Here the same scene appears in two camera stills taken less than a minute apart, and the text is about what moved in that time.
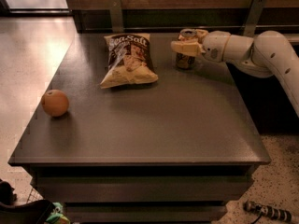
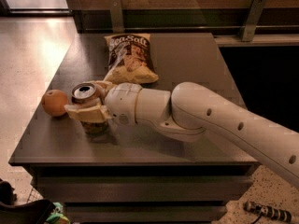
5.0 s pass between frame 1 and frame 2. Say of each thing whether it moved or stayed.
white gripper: moved
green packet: stayed
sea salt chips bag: stayed
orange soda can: moved
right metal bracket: stayed
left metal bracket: stayed
